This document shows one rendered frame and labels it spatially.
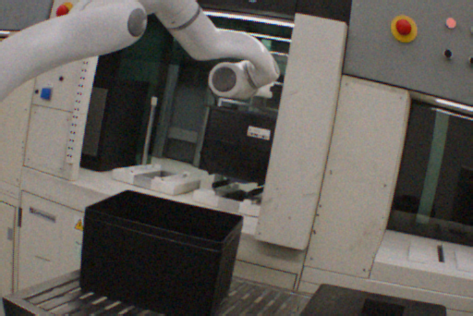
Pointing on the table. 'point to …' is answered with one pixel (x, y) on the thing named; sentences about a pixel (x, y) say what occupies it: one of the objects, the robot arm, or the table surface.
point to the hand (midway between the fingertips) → (261, 87)
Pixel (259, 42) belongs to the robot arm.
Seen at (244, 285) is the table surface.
